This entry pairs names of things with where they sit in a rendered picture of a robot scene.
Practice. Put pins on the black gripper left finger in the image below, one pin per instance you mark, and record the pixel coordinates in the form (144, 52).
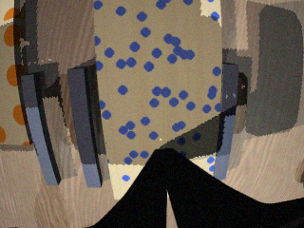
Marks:
(144, 205)

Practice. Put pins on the cream strip with orange polka dots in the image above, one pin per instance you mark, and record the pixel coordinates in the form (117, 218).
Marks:
(14, 128)

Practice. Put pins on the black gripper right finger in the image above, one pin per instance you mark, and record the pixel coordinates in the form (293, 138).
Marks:
(201, 201)

